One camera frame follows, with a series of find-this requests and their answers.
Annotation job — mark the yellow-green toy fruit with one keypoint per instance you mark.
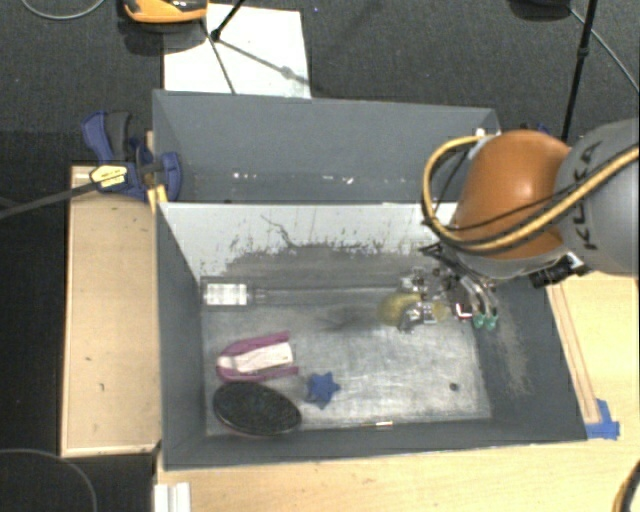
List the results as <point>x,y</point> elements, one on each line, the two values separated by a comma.
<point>392,307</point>

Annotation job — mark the purple and white stapler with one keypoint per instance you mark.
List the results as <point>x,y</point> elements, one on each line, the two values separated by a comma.
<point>260,357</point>

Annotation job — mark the grey metal bin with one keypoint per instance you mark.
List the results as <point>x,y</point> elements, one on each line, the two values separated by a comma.
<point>350,360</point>

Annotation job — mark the pale wood board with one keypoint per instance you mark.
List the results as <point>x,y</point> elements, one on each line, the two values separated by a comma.
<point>112,325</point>

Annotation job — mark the blue star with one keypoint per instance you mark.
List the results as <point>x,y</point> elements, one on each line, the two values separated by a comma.
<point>322,389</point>

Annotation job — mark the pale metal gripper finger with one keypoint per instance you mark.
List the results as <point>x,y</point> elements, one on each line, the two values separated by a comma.
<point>416,281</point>
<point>419,315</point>

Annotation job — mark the black oval disc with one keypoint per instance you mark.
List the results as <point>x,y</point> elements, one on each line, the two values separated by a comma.
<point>256,410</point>

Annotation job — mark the black cylinder on white bracket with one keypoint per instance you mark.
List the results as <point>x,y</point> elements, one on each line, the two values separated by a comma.
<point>552,272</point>

